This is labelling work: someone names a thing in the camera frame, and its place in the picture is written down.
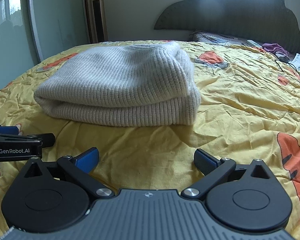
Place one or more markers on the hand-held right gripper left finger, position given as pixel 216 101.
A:
pixel 86 158

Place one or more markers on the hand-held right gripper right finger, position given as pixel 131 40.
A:
pixel 205 161

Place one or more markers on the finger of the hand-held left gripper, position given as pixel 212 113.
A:
pixel 5 130
pixel 46 140

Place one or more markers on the white knit sweater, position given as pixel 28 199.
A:
pixel 115 80

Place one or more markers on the yellow printed quilt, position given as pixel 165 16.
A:
pixel 240 105

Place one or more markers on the patterned pillow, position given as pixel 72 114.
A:
pixel 215 38

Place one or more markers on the frosted glass sliding door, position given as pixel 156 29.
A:
pixel 57 17

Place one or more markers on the white remote control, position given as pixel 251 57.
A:
pixel 253 43

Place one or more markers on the small grey object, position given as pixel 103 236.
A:
pixel 282 57

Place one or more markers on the purple cloth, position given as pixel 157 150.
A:
pixel 273 48

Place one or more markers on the gold tower air conditioner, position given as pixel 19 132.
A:
pixel 97 12

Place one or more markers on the grey scalloped headboard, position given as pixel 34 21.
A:
pixel 227 12

